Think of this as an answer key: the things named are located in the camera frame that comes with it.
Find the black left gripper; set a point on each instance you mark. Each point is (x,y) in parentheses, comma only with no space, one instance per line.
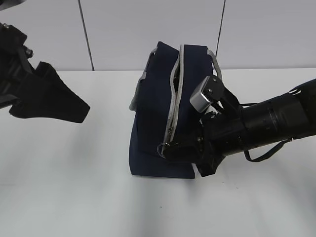
(38,93)

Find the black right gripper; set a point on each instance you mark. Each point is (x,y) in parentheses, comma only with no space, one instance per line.
(219,135)

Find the navy and white lunch bag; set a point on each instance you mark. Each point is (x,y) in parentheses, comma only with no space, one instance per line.
(162,107)

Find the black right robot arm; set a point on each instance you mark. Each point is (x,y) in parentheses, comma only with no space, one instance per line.
(278,120)

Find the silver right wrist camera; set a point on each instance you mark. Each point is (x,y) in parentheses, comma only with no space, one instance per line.
(212,92)

